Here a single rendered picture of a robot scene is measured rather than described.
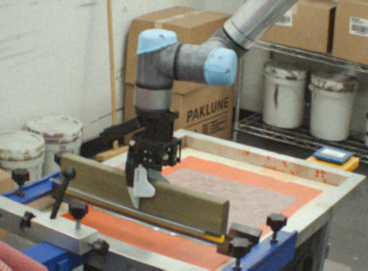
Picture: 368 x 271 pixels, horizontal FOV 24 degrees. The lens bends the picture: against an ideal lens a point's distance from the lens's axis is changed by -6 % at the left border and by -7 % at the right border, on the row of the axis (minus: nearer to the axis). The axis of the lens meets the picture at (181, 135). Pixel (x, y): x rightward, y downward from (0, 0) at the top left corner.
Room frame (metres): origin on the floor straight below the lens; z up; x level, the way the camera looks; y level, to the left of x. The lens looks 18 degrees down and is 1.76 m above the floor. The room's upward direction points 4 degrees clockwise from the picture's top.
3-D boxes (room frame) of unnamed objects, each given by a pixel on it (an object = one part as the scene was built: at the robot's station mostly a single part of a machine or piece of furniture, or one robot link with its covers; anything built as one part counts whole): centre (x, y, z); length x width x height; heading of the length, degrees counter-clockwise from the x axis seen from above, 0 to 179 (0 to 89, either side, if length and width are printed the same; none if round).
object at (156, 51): (1.71, 0.06, 1.35); 0.09 x 0.08 x 0.11; 75
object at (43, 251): (1.46, 0.24, 1.02); 0.17 x 0.06 x 0.05; 149
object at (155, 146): (1.71, 0.05, 1.20); 0.09 x 0.08 x 0.12; 59
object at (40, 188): (1.88, 0.31, 0.98); 0.30 x 0.05 x 0.07; 149
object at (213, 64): (1.71, -0.04, 1.35); 0.11 x 0.11 x 0.08; 75
